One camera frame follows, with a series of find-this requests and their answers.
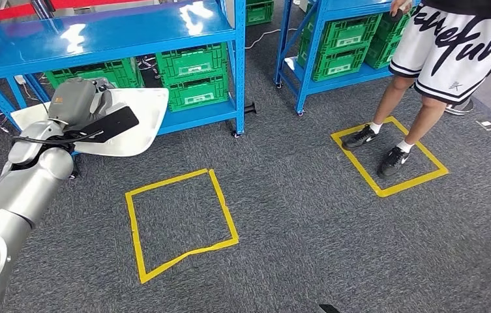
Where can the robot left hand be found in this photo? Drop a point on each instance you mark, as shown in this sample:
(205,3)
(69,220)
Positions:
(72,101)

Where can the person's hand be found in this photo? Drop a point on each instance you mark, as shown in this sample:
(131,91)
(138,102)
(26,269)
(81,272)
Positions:
(400,5)

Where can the black round controller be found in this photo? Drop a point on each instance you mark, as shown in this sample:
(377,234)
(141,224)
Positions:
(396,16)

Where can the white plastic shell part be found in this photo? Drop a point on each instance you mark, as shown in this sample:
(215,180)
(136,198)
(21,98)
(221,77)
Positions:
(141,112)

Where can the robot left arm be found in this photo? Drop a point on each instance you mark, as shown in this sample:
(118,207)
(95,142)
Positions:
(16,203)

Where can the blue metal shelf rack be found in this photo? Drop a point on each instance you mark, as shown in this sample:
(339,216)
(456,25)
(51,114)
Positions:
(336,84)
(98,39)

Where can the white power strip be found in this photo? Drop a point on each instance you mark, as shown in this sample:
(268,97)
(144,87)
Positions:
(20,80)

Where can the person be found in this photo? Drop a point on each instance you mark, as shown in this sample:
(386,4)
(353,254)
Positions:
(444,52)

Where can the red barrier belt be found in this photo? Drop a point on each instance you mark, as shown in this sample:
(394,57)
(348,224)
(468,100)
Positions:
(12,9)

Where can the person's black shoe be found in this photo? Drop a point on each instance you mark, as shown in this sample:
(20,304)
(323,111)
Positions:
(359,137)
(392,163)

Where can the grey floor socket plate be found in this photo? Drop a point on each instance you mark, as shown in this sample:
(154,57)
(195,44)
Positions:
(487,125)

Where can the yellow tape square, bent edge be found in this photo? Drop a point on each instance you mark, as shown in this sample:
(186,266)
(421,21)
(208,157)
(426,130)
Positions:
(136,237)

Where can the yellow floor tape square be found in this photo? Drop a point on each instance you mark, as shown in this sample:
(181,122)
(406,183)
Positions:
(413,182)

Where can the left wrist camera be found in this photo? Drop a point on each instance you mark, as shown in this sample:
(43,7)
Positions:
(111,123)

